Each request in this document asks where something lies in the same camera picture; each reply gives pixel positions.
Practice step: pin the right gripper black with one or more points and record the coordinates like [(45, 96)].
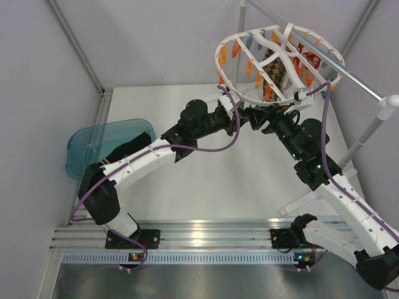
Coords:
[(258, 116)]

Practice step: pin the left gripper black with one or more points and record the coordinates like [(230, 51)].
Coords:
[(232, 128)]

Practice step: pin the white round clip hanger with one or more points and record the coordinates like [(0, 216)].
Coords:
[(239, 60)]

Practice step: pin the black sock with beige stripes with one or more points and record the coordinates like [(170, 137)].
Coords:
[(126, 149)]

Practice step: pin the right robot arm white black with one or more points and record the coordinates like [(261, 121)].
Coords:
[(373, 249)]

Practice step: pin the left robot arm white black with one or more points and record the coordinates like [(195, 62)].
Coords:
[(104, 181)]

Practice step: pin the brown checkered hanging sock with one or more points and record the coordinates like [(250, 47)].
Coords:
[(276, 70)]

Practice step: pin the white drying rack foot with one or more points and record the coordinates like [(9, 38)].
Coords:
[(309, 197)]

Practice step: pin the silver drying rack pole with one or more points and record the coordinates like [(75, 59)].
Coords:
[(388, 105)]

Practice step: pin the teal transparent plastic basin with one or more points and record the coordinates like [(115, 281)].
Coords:
[(92, 144)]

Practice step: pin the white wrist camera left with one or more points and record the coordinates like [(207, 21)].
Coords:
[(229, 105)]

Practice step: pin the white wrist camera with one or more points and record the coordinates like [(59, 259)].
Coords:
[(229, 105), (303, 98)]

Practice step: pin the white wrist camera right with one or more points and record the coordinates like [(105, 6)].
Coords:
[(303, 98)]

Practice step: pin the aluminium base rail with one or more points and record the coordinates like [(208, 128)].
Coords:
[(196, 242)]

